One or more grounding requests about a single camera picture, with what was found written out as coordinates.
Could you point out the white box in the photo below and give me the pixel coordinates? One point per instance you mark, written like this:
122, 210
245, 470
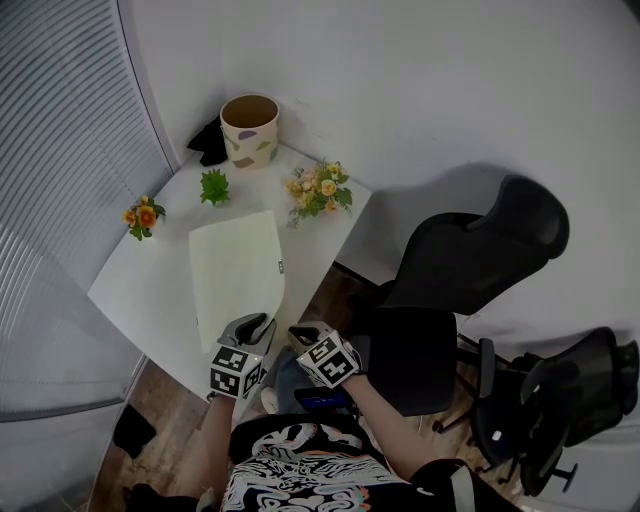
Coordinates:
250, 145

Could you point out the blue jeans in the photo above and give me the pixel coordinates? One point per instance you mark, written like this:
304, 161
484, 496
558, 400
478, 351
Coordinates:
290, 380

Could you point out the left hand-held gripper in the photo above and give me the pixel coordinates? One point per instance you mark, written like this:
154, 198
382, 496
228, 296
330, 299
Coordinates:
232, 367

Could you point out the black cloth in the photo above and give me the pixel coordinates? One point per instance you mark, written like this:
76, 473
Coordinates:
207, 145

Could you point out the white table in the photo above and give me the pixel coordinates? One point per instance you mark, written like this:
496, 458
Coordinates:
145, 300

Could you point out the small green plant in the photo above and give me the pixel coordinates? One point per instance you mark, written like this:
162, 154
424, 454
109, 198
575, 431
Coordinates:
215, 187

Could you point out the black device with blue screen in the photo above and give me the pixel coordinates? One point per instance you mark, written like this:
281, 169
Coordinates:
320, 399

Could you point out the black mesh office chair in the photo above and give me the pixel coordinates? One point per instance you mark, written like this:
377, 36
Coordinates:
585, 385

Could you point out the black white patterned shirt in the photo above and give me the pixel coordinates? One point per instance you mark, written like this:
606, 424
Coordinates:
310, 470

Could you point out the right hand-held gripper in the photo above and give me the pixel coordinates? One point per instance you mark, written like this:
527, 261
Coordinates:
330, 360

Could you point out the person's left forearm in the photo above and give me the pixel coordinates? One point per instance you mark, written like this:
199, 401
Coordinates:
217, 440

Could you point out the person's right forearm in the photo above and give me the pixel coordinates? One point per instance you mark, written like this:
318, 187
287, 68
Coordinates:
385, 425

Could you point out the yellow flower bouquet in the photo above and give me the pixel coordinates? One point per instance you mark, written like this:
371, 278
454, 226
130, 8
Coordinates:
320, 192

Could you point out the window blinds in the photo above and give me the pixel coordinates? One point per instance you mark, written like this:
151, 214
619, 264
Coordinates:
60, 175

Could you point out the white shoe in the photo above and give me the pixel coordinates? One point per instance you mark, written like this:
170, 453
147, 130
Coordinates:
269, 400

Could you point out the black object on floor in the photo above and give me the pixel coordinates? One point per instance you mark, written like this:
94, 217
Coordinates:
132, 430

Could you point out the orange flower plant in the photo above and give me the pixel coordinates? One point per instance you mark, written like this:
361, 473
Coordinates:
145, 217

